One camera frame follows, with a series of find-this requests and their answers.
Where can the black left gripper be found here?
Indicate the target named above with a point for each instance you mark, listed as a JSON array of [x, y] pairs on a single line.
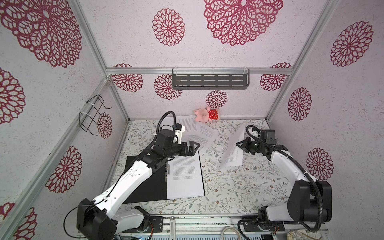
[[191, 151]]

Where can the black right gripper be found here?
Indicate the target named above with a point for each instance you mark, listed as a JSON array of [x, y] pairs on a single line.
[[245, 142]]

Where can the white printed paper sheet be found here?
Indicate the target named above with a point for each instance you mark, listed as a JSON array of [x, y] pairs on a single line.
[[205, 137], [233, 156], [192, 127], [185, 178]]

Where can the teal folder with black inside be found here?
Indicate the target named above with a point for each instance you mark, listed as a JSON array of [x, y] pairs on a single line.
[[152, 189]]

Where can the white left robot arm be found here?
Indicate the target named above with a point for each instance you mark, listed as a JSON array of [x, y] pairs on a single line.
[[111, 199]]

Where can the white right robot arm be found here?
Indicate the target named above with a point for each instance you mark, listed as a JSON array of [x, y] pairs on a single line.
[[310, 199]]

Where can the pink plush pig toy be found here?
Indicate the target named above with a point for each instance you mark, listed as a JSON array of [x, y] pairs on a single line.
[[205, 115]]

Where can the grey slotted wall shelf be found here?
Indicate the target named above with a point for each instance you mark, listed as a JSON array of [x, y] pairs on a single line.
[[213, 81]]

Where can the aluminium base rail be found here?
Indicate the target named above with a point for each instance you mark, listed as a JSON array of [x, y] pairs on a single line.
[[195, 225]]

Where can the black wire wall rack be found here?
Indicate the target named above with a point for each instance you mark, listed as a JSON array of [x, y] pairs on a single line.
[[96, 121]]

